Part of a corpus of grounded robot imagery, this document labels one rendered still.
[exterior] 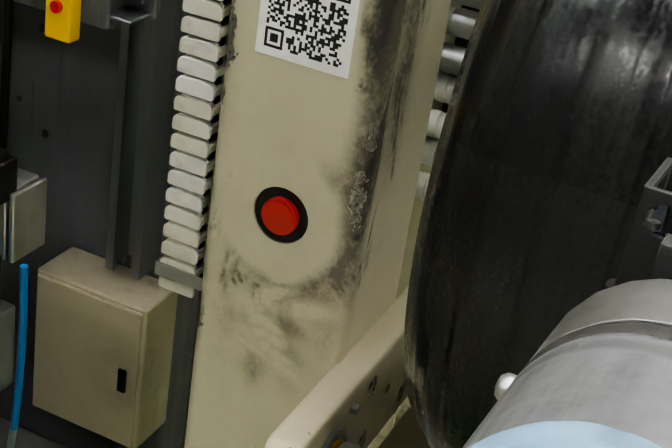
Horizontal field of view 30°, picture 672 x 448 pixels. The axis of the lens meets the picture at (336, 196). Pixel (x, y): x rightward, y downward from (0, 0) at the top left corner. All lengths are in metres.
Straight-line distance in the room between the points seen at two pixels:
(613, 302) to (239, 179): 0.59
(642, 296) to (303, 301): 0.60
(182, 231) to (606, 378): 0.71
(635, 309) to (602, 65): 0.28
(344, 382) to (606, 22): 0.42
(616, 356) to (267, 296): 0.66
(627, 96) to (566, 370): 0.31
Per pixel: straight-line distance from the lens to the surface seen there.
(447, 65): 1.29
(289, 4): 0.89
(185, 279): 1.03
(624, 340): 0.36
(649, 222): 0.49
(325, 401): 0.95
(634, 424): 0.31
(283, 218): 0.94
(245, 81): 0.93
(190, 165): 0.99
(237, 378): 1.04
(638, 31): 0.65
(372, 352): 1.01
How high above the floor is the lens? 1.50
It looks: 26 degrees down
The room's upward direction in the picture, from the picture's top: 9 degrees clockwise
